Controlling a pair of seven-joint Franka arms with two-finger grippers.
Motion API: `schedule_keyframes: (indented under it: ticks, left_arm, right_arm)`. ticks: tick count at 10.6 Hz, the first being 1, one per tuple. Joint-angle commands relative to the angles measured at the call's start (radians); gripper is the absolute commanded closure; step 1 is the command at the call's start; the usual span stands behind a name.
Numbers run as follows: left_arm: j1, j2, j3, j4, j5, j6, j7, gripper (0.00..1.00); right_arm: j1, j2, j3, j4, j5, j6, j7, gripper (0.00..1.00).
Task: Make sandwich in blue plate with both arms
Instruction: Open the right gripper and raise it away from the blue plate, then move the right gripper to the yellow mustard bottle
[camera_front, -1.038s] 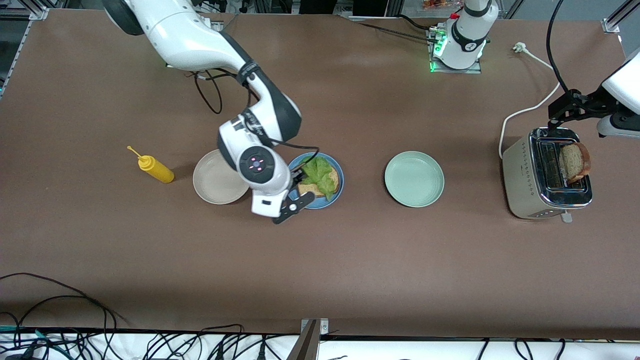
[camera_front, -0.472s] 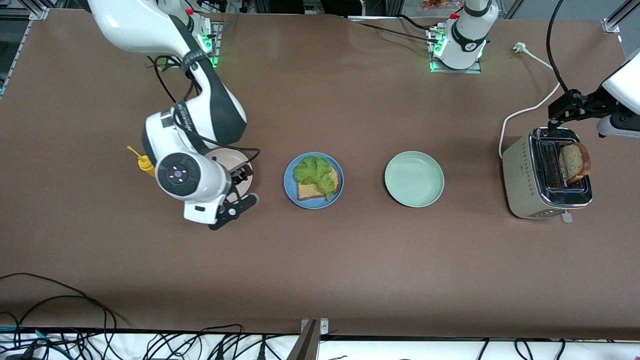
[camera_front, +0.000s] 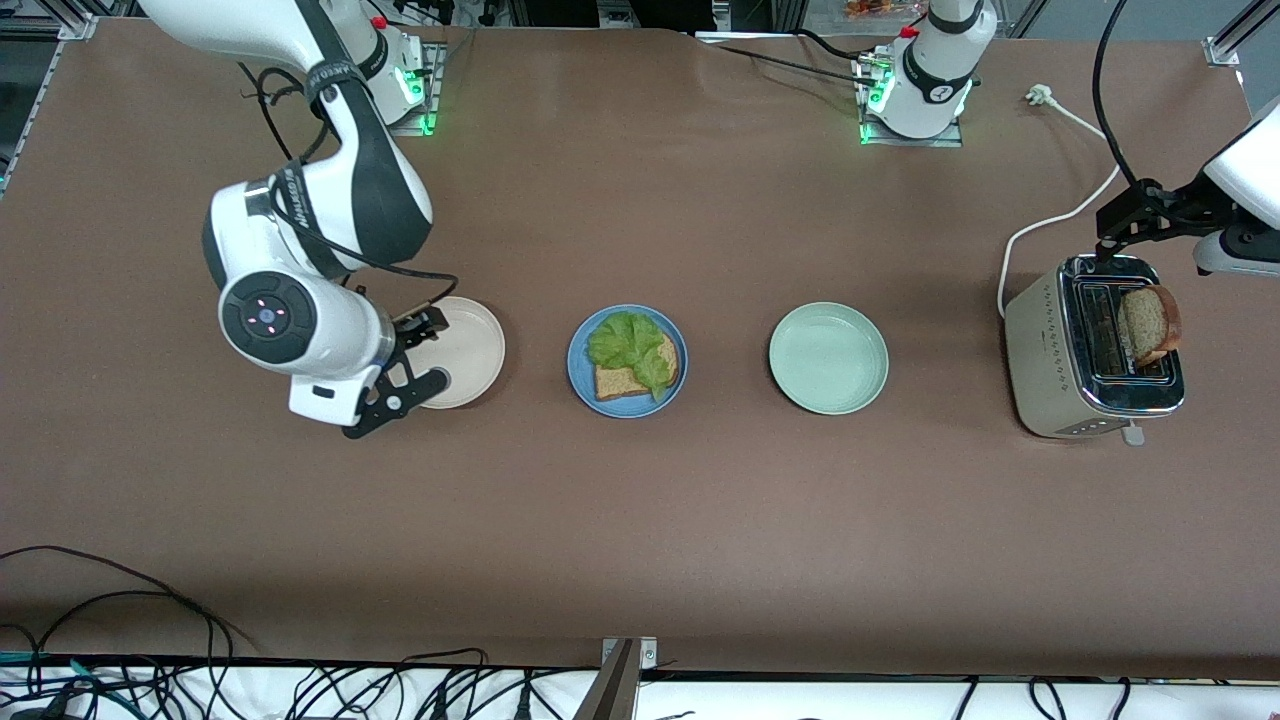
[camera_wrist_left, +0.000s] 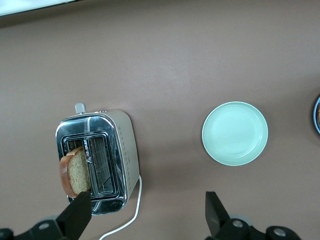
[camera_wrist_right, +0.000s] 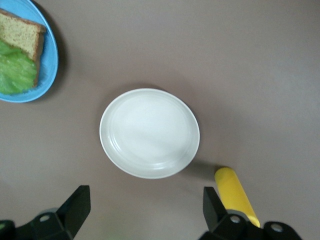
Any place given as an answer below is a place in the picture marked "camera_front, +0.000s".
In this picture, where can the metal table edge bracket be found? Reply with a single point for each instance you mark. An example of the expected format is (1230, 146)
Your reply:
(648, 655)

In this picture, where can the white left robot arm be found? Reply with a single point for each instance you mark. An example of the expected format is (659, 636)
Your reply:
(935, 90)

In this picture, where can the green lettuce leaf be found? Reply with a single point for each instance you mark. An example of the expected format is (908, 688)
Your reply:
(620, 340)

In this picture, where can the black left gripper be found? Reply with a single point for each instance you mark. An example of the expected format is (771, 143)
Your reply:
(1149, 207)

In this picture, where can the blue plate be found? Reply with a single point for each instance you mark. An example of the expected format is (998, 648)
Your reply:
(577, 365)

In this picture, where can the grey metal pole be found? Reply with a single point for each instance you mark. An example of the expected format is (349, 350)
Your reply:
(610, 695)

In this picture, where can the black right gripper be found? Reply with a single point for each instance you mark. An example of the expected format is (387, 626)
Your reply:
(417, 329)

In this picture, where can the orange snack packet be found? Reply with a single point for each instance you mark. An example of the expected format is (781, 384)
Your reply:
(880, 8)

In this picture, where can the aluminium frame rail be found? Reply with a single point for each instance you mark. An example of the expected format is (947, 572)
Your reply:
(42, 90)
(1222, 52)

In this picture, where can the cream and chrome toaster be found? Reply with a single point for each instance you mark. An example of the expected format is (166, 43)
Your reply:
(1040, 370)

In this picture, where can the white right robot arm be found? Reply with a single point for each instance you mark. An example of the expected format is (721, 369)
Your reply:
(370, 190)

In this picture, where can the pale green plate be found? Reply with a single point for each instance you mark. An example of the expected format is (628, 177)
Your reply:
(828, 358)

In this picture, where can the brown bread slice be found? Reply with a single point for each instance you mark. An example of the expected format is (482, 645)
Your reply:
(1150, 322)
(618, 383)

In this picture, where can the off-white plate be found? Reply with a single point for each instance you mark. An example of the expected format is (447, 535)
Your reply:
(470, 350)

